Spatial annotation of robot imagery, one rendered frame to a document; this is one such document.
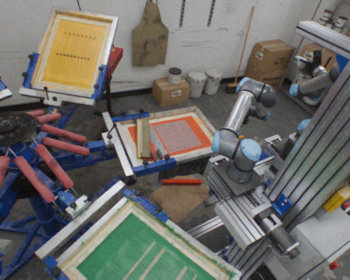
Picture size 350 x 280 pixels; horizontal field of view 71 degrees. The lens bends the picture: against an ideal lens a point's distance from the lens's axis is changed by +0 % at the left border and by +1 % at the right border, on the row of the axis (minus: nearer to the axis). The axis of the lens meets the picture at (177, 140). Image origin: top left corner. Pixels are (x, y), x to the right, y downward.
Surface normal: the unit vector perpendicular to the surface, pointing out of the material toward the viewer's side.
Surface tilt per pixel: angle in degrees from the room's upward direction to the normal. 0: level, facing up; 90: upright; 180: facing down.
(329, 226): 0
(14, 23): 90
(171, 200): 0
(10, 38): 90
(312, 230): 0
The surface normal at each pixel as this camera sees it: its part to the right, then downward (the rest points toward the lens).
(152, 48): -0.09, 0.68
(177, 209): 0.13, -0.72
